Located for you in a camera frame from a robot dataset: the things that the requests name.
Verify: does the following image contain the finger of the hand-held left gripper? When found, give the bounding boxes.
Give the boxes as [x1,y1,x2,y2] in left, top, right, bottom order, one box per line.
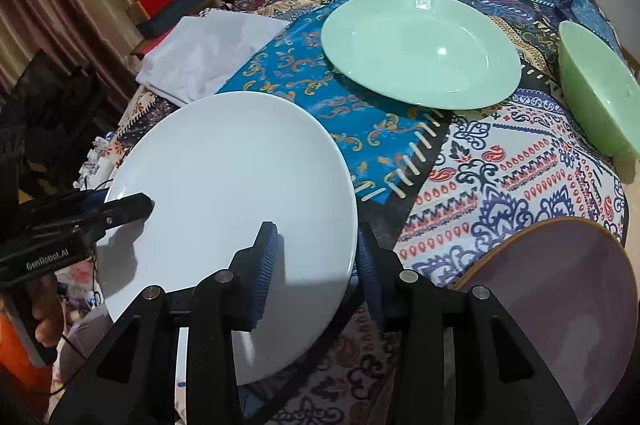
[65,188,110,210]
[80,192,154,242]

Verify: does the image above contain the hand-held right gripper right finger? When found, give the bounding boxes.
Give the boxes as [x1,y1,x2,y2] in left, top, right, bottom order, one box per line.
[356,221,578,425]

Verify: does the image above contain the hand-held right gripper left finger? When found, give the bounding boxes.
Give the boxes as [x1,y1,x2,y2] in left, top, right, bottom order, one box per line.
[50,221,279,425]

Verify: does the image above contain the white plate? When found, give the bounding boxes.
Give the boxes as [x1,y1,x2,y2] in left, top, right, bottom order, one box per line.
[95,91,359,387]

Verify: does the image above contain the lilac bowl with tan rim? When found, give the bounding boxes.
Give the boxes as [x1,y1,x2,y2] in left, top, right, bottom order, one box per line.
[452,217,632,425]

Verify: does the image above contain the green plate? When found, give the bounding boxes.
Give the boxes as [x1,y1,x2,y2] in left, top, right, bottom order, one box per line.
[320,0,522,111]

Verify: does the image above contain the green bowl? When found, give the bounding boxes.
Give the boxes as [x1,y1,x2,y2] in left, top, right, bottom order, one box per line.
[557,20,640,156]

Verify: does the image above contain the person's left hand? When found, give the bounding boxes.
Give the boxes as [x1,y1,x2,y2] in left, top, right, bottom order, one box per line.
[27,276,67,350]

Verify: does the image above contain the black flat panel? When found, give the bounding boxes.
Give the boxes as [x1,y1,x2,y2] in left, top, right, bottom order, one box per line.
[0,120,25,211]

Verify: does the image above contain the patchwork blanket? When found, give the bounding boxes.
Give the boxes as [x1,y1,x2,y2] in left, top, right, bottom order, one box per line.
[75,0,640,425]

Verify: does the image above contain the white cloth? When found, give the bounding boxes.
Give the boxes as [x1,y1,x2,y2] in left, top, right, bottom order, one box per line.
[136,8,292,106]

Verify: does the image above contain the dark blue box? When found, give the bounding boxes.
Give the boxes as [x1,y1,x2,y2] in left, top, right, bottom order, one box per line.
[135,0,207,38]

